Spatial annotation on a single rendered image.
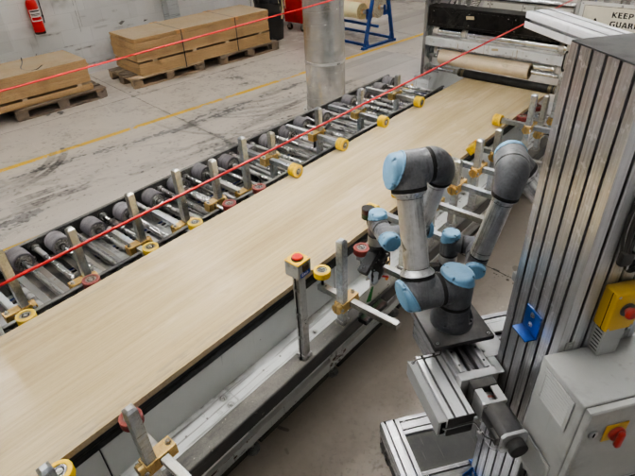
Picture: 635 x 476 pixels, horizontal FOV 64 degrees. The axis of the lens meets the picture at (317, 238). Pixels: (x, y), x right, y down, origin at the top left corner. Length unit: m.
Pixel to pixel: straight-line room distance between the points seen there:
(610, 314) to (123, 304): 1.82
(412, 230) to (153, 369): 1.07
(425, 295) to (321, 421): 1.36
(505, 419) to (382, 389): 1.37
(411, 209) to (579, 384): 0.68
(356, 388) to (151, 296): 1.30
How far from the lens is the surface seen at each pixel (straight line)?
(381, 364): 3.14
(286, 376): 2.17
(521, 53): 4.53
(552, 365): 1.60
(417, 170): 1.63
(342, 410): 2.93
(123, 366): 2.10
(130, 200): 2.68
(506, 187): 1.84
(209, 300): 2.26
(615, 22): 4.27
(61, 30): 9.02
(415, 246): 1.68
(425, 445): 2.59
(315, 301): 2.51
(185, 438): 2.17
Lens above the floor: 2.36
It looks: 35 degrees down
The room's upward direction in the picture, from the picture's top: 3 degrees counter-clockwise
